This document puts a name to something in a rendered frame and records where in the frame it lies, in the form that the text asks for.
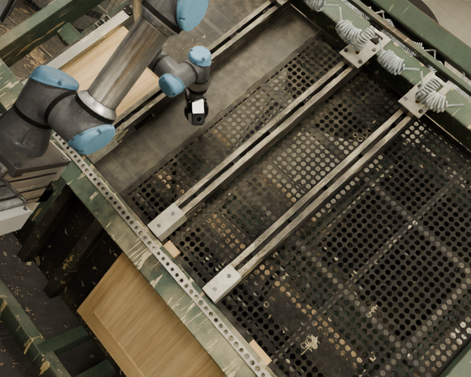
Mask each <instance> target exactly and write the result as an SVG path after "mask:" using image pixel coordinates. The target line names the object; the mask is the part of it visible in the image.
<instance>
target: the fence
mask: <svg viewBox="0 0 471 377"><path fill-rule="evenodd" d="M134 21H135V20H134V14H132V15H131V16H129V15H128V14H127V13H126V12H125V11H124V10H122V11H120V12H119V13H118V14H117V15H116V16H114V17H112V18H111V19H110V20H108V21H107V22H106V23H104V24H103V25H101V26H100V27H98V28H97V29H96V30H95V31H93V32H91V33H90V34H89V35H88V36H86V37H85V38H83V39H82V40H80V41H79V42H77V43H76V44H75V45H74V46H72V47H70V48H69V49H68V50H67V51H65V52H64V53H62V54H61V55H59V56H58V57H57V58H55V59H54V60H53V61H51V62H49V63H48V64H47V65H46V66H50V67H54V68H56V69H59V70H63V69H64V68H66V67H67V66H69V65H70V64H71V63H72V62H74V61H75V60H77V59H78V58H80V57H81V56H83V54H85V53H86V52H88V51H89V50H91V49H92V48H93V47H95V46H96V45H97V44H99V43H100V42H102V41H103V40H104V39H105V38H107V37H109V36H110V35H111V34H113V33H114V32H115V31H117V30H118V29H119V28H121V27H122V26H124V27H127V26H128V25H130V24H131V23H133V22H134Z"/></svg>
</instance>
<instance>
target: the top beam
mask: <svg viewBox="0 0 471 377"><path fill-rule="evenodd" d="M291 4H292V5H293V6H294V7H296V8H297V9H298V10H299V11H300V12H301V13H302V14H304V15H305V16H306V17H308V18H309V19H310V20H311V21H313V22H314V23H315V24H316V25H317V26H318V27H319V28H321V29H322V30H323V31H325V32H326V33H327V34H329V35H330V36H331V37H332V38H333V39H334V40H335V41H337V42H338V43H339V44H341V45H342V46H343V47H344V48H345V47H346V46H347V45H348V43H346V42H345V41H343V40H342V39H341V37H340V36H339V35H338V34H337V33H336V30H335V26H336V25H337V23H338V22H339V21H340V16H339V7H341V11H342V19H343V20H347V19H348V21H349V22H351V24H352V25H353V26H354V27H355V28H357V29H361V30H362V33H363V32H364V31H365V30H366V29H367V28H368V27H370V26H371V25H370V22H368V21H367V20H366V19H364V18H363V17H362V16H361V15H359V14H358V13H357V12H356V11H354V10H353V9H352V8H350V7H349V6H347V4H346V3H344V2H343V1H341V0H326V4H337V5H339V6H338V7H327V6H326V7H325V8H324V10H322V11H319V12H317V11H315V10H313V9H311V8H310V7H309V6H308V5H307V4H306V3H305V2H304V0H291ZM383 50H385V51H387V50H391V51H393V53H395V55H396V56H398V57H400V58H401V59H404V63H403V64H405V66H404V68H417V69H419V71H416V70H404V71H403V70H402V72H401V74H400V75H398V74H397V75H395V76H394V75H393V73H392V74H391V73H390V72H387V70H385V69H384V68H383V67H382V66H381V64H379V62H378V61H377V59H378V57H379V54H380V53H381V49H380V50H379V51H378V52H377V53H375V54H374V55H373V56H372V57H371V58H370V59H369V60H368V61H367V62H366V63H364V64H365V65H366V66H367V67H369V68H370V69H371V70H372V71H374V72H375V73H376V74H378V75H379V76H380V77H381V78H382V79H383V80H384V81H386V82H387V83H388V84H389V85H391V86H392V87H393V88H395V89H396V90H397V91H398V92H399V93H400V94H402V95H403V96H404V95H405V94H406V93H407V92H408V91H410V90H411V89H412V88H413V87H414V86H415V85H416V84H418V83H419V82H420V81H421V76H420V71H422V76H423V78H424V77H425V76H426V75H428V74H429V73H430V72H431V70H430V69H428V68H427V67H426V66H425V65H424V64H422V63H421V62H419V61H418V60H417V59H415V58H414V57H413V56H412V55H411V54H409V53H408V52H407V51H405V50H404V49H403V48H401V47H400V46H399V45H398V44H397V43H395V42H394V41H393V40H391V41H390V42H388V44H387V45H385V46H384V47H383ZM451 87H452V86H451ZM444 96H446V99H445V101H448V103H447V105H451V104H464V106H452V107H448V108H445V110H444V111H443V112H441V111H440V112H439V113H437V112H436V111H432V109H431V110H429V109H428V110H427V111H426V112H425V114H426V115H428V116H429V117H430V118H431V119H432V120H433V121H435V122H436V123H437V124H438V125H440V126H441V127H442V128H444V129H445V130H446V131H447V132H448V133H449V134H450V135H452V136H453V137H454V138H456V139H457V140H458V141H459V142H461V143H462V144H463V145H464V146H465V147H466V148H468V149H469V150H470V151H471V102H470V101H469V100H468V99H467V98H466V97H465V96H463V95H462V94H460V93H459V92H458V91H456V90H455V89H454V88H453V87H452V88H451V89H450V90H449V91H448V92H447V93H446V94H445V95H444ZM444 104H445V102H444Z"/></svg>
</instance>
